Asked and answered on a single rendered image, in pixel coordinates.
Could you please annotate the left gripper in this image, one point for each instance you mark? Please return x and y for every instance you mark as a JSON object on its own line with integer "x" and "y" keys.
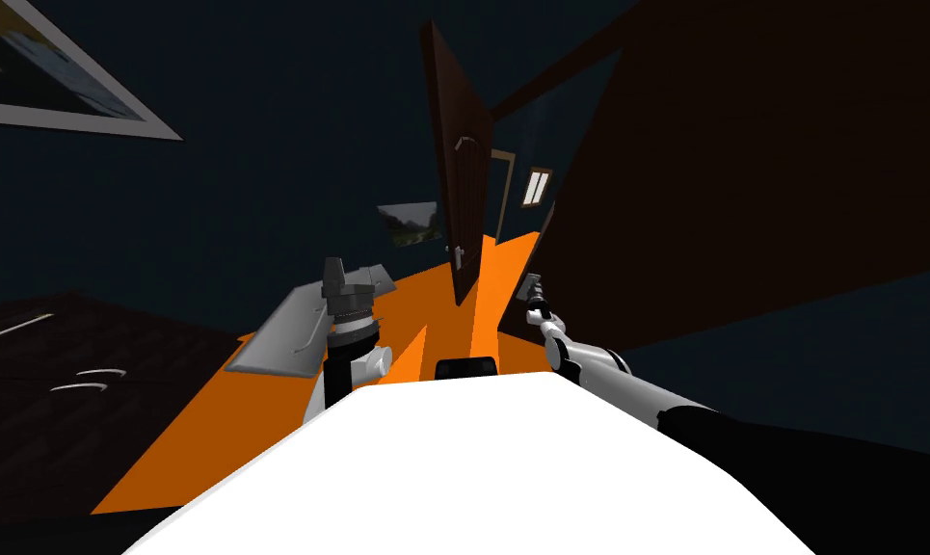
{"x": 350, "y": 297}

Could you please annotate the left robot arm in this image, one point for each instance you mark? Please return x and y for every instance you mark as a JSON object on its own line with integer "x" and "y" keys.
{"x": 339, "y": 378}

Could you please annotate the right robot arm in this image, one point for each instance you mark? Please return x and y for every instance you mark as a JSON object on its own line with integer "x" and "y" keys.
{"x": 665, "y": 405}

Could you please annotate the white window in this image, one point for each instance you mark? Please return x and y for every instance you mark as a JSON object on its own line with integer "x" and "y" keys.
{"x": 536, "y": 187}

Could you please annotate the grey flat panel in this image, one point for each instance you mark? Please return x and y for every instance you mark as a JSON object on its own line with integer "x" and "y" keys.
{"x": 279, "y": 339}

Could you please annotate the large dark brown door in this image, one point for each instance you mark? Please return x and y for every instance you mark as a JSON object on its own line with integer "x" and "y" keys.
{"x": 727, "y": 154}

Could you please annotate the large grey-framed wall picture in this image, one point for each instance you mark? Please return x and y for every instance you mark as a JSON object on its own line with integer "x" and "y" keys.
{"x": 40, "y": 69}

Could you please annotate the dark brown arched-panel door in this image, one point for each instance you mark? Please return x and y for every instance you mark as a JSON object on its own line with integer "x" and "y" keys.
{"x": 455, "y": 146}

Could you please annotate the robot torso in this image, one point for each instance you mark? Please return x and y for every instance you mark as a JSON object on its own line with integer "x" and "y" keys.
{"x": 464, "y": 470}

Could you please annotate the small landscape wall picture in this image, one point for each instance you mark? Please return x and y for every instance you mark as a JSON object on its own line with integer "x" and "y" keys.
{"x": 412, "y": 223}

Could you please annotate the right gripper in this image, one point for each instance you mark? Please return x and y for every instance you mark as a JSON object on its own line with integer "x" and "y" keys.
{"x": 537, "y": 296}

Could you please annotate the dark brown drawer cabinet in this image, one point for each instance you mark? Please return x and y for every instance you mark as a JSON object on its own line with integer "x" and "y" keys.
{"x": 63, "y": 416}

